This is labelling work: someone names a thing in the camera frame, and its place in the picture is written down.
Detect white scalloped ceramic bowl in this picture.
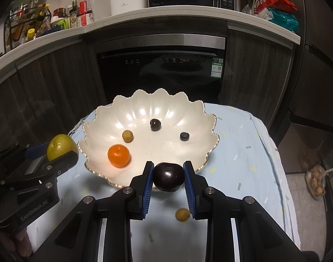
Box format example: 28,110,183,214
78,88,220,189

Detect person's left hand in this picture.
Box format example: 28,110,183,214
0,228,33,260

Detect light blue patterned tablecloth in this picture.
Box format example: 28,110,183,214
27,102,302,262

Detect dark oil bottle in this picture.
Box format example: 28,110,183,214
69,0,79,28

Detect dark grey refrigerator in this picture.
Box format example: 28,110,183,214
276,0,333,175

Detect bag of fruit on floor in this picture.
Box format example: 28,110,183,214
305,164,333,201

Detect black wire spice rack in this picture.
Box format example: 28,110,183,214
3,4,52,53

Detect orange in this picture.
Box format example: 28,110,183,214
108,144,131,168

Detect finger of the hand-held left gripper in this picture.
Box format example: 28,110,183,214
0,141,51,167
3,151,79,194

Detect white rice cooker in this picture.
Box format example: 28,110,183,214
110,0,149,16

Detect red lid jar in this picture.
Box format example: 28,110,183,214
52,8,68,29

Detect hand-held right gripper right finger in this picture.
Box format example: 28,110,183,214
183,160,320,262

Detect red snack bag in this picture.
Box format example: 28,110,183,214
255,0,297,17

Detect dark wood base cabinet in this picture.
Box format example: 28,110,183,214
0,30,295,153

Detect red liquid bottle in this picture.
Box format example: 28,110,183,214
79,0,94,26

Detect built-in black oven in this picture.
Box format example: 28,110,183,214
96,34,227,105

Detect clear plastic bag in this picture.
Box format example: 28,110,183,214
241,0,268,19

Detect white kitchen countertop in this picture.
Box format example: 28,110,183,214
0,4,301,73

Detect green apple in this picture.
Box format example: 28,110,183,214
47,134,79,162

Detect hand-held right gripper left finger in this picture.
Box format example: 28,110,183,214
33,161,155,262

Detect teal plastic bag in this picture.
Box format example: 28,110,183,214
267,8,299,33

